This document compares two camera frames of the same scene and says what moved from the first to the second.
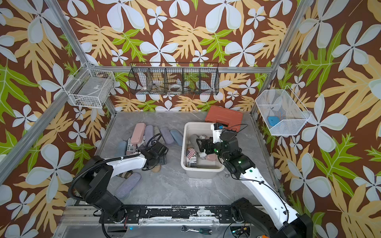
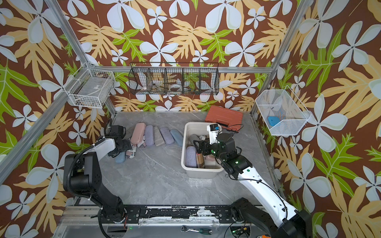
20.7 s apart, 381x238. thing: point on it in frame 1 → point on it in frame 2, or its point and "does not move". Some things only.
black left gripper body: [161, 160] → [127, 146]
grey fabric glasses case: [193, 140] does not move
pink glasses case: [212, 157] does not move
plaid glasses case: [125, 175] → [200, 160]
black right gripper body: [213, 148] does not move
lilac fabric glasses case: [149, 133] does not move
